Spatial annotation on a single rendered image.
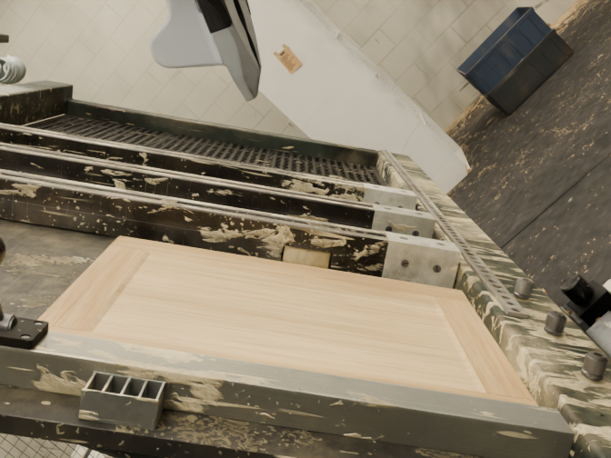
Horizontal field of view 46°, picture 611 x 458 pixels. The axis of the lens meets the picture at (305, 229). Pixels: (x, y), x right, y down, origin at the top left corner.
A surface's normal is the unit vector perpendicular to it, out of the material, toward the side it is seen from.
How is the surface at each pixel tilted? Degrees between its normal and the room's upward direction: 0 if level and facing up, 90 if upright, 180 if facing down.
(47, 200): 90
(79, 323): 57
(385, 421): 90
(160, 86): 90
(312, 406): 90
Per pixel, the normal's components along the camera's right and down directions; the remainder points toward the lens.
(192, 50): -0.10, 0.41
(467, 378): 0.17, -0.96
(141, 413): 0.01, 0.22
